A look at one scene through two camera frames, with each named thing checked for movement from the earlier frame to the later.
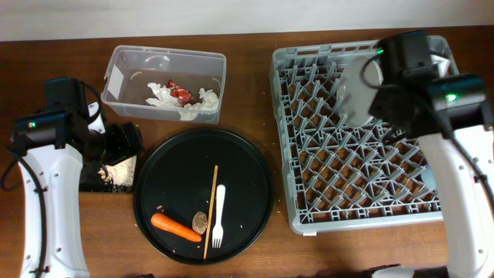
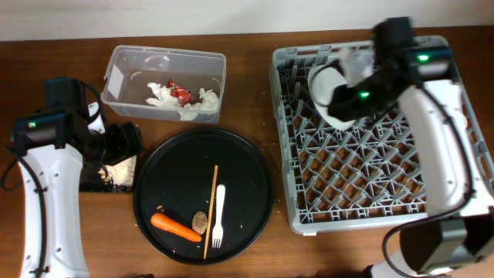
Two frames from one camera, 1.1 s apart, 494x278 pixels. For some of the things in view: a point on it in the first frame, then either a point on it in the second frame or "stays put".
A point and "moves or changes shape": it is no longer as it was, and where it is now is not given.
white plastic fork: [218, 234] stays put
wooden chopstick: [211, 211] stays put
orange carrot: [168, 224] stays put
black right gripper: [377, 105] to [346, 110]
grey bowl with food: [359, 79] moves or changes shape
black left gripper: [121, 149] stays put
